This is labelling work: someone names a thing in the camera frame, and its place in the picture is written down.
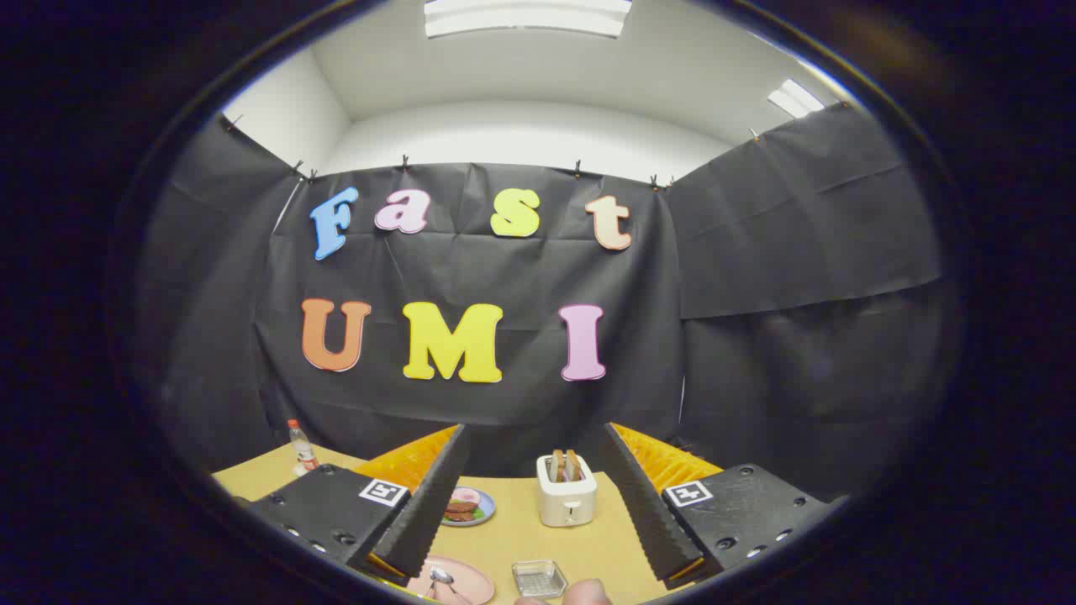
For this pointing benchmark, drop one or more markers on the blue plate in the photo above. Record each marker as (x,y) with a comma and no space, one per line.
(485,507)

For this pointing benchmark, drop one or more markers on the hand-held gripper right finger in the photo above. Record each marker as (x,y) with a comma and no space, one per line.
(643,512)

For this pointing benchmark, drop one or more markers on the pink plate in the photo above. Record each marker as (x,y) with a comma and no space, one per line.
(472,588)

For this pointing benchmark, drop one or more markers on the long ceiling light panel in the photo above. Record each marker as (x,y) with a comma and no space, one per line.
(525,18)

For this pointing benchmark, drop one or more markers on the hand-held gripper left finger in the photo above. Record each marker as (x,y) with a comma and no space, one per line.
(429,512)

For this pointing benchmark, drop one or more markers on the pink ham slice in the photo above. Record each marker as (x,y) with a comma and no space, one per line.
(468,497)

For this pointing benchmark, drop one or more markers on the small ceiling light panel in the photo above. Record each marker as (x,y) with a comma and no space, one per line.
(794,98)

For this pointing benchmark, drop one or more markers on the brown sausage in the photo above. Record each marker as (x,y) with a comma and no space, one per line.
(461,507)
(459,516)

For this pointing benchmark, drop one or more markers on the white toaster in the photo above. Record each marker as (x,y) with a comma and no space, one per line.
(565,504)

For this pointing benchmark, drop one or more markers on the clear bottle red label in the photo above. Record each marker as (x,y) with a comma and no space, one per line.
(303,454)

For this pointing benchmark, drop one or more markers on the brown toast slice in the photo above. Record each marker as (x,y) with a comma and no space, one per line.
(557,466)
(573,464)

